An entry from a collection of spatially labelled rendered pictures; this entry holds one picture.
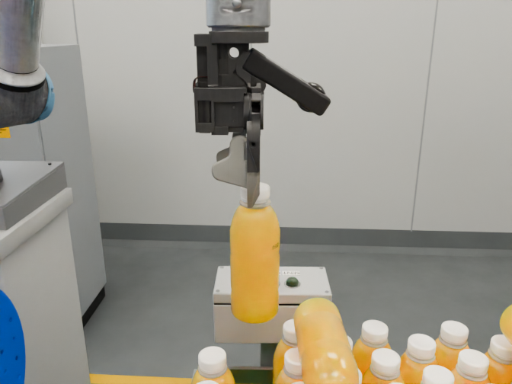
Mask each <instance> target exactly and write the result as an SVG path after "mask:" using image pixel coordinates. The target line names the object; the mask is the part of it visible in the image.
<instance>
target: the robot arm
mask: <svg viewBox="0 0 512 384"><path fill-rule="evenodd" d="M270 2H271V0H206V25H207V27H211V28H212V31H209V33H208V34H194V46H195V47H196V48H197V77H196V78H195V79H194V81H193V93H194V112H195V131H196V133H211V135H228V134H229V133H233V134H232V140H231V142H230V144H229V147H228V148H226V149H223V150H221V151H219V152H218V153H217V154H216V161H217V162H216V163H215V164H213V166H212V175H213V177H214V178H215V179H216V180H218V181H222V182H225V183H228V184H234V185H236V186H239V187H244V188H246V189H247V200H248V208H252V207H253V206H254V204H255V202H256V200H257V199H258V197H259V195H260V155H261V130H263V129H264V90H265V88H266V83H267V84H269V85H270V86H271V87H273V88H275V89H277V90H278V91H280V92H281V93H283V94H284V95H286V96H287V97H289V98H291V99H292V100H294V101H295V102H296V103H297V104H298V106H299V108H300V109H301V110H303V111H305V112H308V113H314V114H316V115H318V116H321V115H323V114H324V112H325V111H326V110H327V108H328V106H329V105H330V103H331V100H330V98H329V97H328V96H327V95H326V93H325V90H324V89H323V87H322V86H321V85H319V84H317V83H314V82H309V83H308V82H306V81H304V80H303V79H301V78H300V77H299V76H297V75H295V74H293V73H292V72H291V71H289V70H288V69H285V68H284V67H282V66H281V65H280V64H278V63H276V62H274V61H273V60H272V59H270V58H269V57H267V56H265V55H264V54H263V53H261V52H259V51H258V50H256V49H255V48H251V49H249V44H250V43H269V31H265V28H269V26H270ZM44 8H45V0H0V129H1V128H5V127H10V126H17V125H21V124H32V123H35V122H37V121H40V120H44V119H46V118H47V117H48V116H49V115H50V114H51V113H52V111H53V107H54V103H55V93H54V92H53V89H54V87H53V83H52V80H51V78H50V77H49V75H48V74H47V73H46V72H45V69H44V68H43V67H42V65H41V64H39V62H40V47H41V39H42V31H43V16H44ZM233 47H234V48H236V49H237V50H238V56H237V57H232V56H231V55H230V49H231V48H233ZM196 80H197V82H196ZM246 134H247V137H246ZM246 143H247V148H246Z"/></svg>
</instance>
